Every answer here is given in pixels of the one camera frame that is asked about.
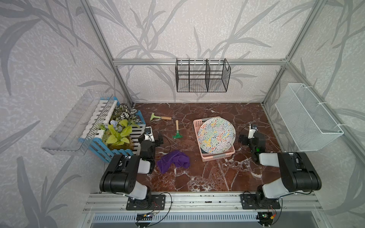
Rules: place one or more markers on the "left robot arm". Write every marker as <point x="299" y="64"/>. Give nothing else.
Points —
<point x="120" y="176"/>

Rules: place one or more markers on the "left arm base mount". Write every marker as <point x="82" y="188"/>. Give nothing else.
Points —
<point x="152" y="202"/>

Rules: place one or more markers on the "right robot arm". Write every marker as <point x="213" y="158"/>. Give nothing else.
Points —
<point x="297" y="173"/>

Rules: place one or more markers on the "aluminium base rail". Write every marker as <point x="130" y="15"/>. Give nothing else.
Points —
<point x="198" y="202"/>

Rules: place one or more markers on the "green artificial plant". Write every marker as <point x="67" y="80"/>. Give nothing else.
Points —
<point x="117" y="132"/>

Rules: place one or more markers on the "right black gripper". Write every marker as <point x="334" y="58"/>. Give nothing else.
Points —
<point x="244" y="142"/>

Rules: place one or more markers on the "white mesh wall basket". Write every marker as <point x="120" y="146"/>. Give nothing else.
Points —
<point x="309" y="123"/>

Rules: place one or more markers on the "blue white wooden crate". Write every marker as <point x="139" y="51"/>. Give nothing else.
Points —
<point x="101" y="150"/>

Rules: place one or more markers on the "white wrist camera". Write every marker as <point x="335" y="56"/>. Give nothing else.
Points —
<point x="148" y="134"/>
<point x="252" y="130"/>

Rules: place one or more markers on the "pink plastic basket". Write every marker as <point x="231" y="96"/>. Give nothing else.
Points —
<point x="209" y="157"/>

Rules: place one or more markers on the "black wire wall basket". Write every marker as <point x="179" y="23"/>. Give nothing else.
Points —
<point x="201" y="76"/>

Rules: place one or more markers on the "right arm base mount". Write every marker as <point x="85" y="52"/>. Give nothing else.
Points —
<point x="252" y="202"/>

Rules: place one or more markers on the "clear acrylic shelf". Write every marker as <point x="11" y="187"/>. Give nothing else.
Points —
<point x="76" y="132"/>

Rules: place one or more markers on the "light green hoe tool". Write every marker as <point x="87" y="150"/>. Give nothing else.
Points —
<point x="153" y="117"/>

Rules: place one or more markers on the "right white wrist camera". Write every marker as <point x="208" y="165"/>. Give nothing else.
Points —
<point x="252" y="130"/>

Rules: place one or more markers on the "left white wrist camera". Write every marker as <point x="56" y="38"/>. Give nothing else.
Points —
<point x="148" y="134"/>

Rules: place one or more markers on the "colourful squiggle round plate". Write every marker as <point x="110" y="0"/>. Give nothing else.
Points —
<point x="216" y="136"/>

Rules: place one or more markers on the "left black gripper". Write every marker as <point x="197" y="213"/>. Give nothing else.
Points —
<point x="156" y="142"/>

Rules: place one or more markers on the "purple microfiber cloth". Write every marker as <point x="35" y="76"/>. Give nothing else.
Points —
<point x="177" y="158"/>

